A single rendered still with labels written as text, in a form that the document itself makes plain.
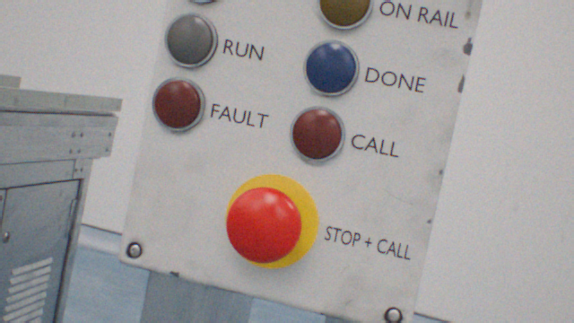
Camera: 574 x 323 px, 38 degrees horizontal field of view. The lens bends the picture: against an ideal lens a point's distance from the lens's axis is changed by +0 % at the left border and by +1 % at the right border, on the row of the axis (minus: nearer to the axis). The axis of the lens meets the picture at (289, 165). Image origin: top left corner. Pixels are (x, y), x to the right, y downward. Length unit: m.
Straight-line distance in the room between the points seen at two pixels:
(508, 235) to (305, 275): 3.42
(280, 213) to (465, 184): 3.44
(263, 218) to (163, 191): 0.07
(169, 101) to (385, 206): 0.13
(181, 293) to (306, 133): 0.15
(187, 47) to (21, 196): 1.39
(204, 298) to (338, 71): 0.18
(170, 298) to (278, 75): 0.17
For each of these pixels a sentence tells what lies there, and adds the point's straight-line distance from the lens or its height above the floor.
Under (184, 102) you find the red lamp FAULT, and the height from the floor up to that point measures 0.94.
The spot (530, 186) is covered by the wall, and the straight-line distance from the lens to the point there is 3.85.
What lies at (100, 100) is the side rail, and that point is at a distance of 1.95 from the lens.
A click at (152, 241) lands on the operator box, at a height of 0.86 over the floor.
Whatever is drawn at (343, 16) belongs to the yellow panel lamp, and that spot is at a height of 1.00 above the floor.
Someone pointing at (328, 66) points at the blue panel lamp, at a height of 0.97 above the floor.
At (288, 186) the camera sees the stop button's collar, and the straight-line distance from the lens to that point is 0.45.
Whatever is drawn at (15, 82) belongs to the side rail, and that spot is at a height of 0.85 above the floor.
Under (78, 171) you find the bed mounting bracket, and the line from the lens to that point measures 2.03.
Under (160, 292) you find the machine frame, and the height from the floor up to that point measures 0.81.
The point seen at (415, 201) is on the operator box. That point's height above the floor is 0.91.
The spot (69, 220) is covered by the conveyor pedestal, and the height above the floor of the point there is 0.56.
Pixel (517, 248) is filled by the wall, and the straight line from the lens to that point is 3.87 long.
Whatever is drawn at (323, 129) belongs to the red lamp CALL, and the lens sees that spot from 0.44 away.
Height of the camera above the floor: 0.95
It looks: 5 degrees down
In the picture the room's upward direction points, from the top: 12 degrees clockwise
